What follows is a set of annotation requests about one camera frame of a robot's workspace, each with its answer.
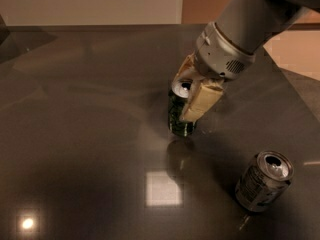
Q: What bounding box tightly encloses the silver 7up can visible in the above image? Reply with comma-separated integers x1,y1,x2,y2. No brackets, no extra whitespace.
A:
235,151,294,213

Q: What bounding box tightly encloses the green soda can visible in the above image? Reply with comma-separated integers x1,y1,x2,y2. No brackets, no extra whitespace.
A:
168,80,196,137

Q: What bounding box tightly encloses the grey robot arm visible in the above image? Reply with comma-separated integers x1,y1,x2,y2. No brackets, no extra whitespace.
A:
169,0,320,123

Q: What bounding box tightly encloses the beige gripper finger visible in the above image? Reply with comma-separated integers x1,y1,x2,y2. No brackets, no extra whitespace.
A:
171,53,208,91
180,79,224,122

